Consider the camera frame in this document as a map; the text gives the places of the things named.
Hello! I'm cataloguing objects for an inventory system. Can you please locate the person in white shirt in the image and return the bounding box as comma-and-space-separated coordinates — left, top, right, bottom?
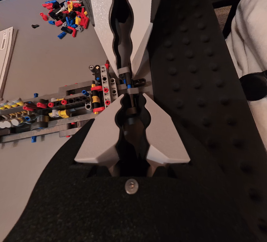
225, 0, 267, 151

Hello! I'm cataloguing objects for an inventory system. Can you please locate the black round disc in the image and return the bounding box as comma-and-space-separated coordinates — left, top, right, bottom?
239, 72, 267, 101

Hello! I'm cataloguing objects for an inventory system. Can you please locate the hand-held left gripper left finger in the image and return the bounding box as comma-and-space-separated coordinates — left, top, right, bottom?
75, 94, 125, 176

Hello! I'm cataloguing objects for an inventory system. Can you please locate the lego instruction booklet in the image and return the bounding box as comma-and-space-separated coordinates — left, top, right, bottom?
0, 27, 18, 99

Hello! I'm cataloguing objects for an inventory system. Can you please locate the black chair frame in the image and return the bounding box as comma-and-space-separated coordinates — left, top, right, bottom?
211, 0, 243, 39

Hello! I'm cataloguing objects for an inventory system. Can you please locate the black dotted pad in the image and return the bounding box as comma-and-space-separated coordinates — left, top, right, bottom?
147, 0, 267, 242

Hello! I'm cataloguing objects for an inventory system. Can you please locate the grey lego car chassis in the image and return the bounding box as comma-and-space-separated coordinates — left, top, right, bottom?
0, 59, 147, 145

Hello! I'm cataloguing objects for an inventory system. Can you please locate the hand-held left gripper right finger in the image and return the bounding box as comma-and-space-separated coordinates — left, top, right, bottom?
138, 92, 191, 176

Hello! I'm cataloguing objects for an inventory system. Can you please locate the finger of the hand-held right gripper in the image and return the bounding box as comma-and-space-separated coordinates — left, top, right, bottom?
87, 0, 122, 74
126, 0, 154, 76

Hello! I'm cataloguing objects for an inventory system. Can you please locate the pile of small lego pieces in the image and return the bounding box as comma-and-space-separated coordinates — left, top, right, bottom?
40, 0, 90, 39

